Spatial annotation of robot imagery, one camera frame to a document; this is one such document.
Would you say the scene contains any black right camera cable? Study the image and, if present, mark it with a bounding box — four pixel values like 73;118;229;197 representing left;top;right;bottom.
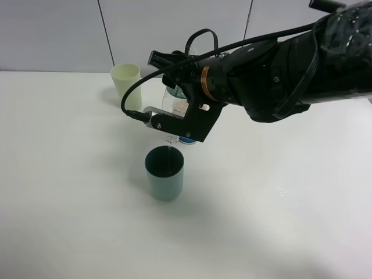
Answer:
120;24;320;123

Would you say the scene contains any clear water bottle green label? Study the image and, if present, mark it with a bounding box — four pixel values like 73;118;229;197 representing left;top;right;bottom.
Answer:
162;87;187;144

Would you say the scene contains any light green tall plastic cup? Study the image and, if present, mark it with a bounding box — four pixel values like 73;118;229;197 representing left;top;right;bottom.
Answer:
110;63;142;110

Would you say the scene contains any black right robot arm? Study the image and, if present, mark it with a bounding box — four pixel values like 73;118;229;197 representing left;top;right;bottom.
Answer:
149;1;371;124

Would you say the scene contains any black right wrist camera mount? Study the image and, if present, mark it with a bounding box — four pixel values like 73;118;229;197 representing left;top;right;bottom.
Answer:
143;101;225;142

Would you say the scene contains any teal green plastic cup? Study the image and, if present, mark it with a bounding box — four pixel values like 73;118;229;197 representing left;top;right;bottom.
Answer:
145;145;184;202

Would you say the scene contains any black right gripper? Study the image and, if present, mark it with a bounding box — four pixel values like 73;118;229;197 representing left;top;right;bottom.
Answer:
148;51;209;102

